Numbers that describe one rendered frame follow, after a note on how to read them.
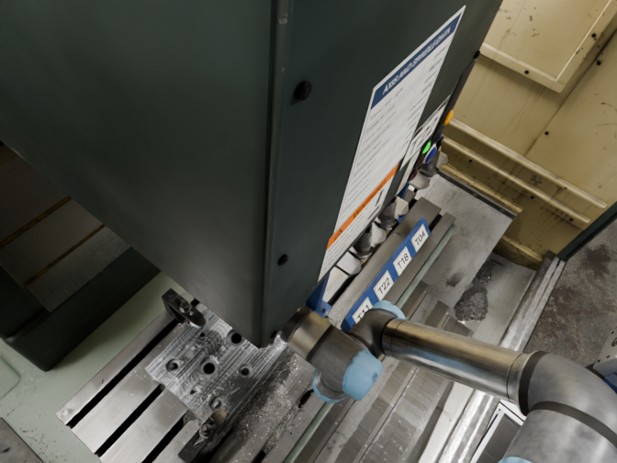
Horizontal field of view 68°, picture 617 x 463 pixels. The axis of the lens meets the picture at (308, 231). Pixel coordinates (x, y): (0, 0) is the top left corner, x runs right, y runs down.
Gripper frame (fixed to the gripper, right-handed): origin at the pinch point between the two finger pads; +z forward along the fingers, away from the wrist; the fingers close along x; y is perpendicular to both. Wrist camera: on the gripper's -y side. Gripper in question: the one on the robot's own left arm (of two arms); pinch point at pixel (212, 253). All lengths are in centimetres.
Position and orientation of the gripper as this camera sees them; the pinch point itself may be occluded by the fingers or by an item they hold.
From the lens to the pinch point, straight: 83.0
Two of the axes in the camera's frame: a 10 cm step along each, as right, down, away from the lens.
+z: -7.9, -5.6, 2.4
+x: 6.0, -6.3, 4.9
